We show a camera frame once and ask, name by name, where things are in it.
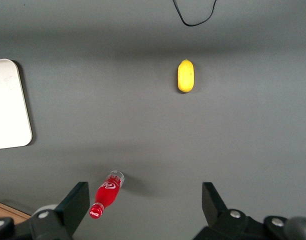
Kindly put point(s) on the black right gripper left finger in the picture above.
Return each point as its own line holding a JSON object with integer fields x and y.
{"x": 73, "y": 202}

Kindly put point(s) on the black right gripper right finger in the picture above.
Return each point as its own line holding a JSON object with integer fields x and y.
{"x": 214, "y": 207}

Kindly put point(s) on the cream rectangular tray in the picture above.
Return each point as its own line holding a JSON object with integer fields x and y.
{"x": 8, "y": 105}

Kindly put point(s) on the red cola bottle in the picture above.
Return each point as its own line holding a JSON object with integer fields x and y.
{"x": 107, "y": 193}

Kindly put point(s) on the wooden two-drawer cabinet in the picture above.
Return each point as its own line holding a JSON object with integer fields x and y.
{"x": 5, "y": 211}

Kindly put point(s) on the yellow lemon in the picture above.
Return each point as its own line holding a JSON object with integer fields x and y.
{"x": 185, "y": 76}

